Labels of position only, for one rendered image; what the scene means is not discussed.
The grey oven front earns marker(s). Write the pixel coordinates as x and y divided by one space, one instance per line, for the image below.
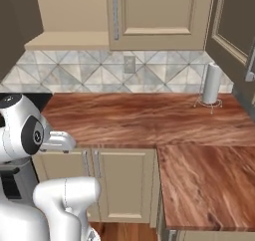
25 178

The white paper towel roll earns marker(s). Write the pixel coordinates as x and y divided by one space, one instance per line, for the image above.
211 82

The black hob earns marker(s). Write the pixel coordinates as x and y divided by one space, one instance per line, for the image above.
41 99

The beige base cabinet door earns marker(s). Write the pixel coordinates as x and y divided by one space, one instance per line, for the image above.
127 185
59 167

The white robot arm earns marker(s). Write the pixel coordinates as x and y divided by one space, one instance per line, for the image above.
18 135

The dark brown cabinet side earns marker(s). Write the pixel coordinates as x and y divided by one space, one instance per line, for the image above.
15 26

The beige range hood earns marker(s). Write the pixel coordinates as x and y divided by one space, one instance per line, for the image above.
71 19

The beige corner base cabinet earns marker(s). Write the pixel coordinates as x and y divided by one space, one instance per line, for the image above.
160 218

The beige wall cabinet door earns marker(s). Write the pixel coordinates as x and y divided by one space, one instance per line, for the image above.
156 16

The grey wall outlet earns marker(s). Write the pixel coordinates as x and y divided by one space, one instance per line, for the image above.
129 64

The dark brown cabinet door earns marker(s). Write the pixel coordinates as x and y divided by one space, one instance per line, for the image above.
232 19

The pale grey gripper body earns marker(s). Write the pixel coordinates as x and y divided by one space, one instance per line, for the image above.
61 141

